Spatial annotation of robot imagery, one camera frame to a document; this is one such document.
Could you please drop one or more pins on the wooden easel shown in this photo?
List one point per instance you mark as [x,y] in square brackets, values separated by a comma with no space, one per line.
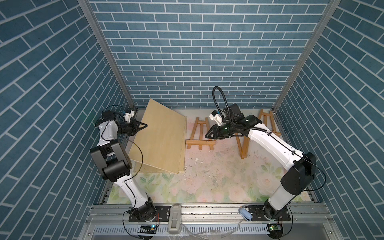
[268,119]
[197,137]
[243,145]

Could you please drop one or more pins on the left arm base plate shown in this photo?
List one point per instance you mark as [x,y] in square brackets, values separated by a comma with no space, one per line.
[161,215]

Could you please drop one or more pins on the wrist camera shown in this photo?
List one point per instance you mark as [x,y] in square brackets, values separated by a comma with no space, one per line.
[128,116]
[216,117]

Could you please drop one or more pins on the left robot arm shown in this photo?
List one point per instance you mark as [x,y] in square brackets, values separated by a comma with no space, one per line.
[114,164]

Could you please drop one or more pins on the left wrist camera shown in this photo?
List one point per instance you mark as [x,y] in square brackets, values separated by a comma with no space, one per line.
[128,116]

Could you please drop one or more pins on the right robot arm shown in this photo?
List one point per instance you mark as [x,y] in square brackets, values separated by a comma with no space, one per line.
[300,167]

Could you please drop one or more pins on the grey rail handle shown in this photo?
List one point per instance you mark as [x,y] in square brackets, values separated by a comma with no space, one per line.
[174,226]

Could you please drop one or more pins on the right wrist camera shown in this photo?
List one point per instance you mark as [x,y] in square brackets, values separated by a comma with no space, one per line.
[216,117]

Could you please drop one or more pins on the wooden canvas board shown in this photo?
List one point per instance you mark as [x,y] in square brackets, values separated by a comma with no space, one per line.
[163,146]
[156,113]

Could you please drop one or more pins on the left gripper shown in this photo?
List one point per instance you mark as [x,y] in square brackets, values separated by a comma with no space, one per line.
[134,128]

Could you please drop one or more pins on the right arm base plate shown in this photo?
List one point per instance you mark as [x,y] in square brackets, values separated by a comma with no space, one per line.
[258,213]

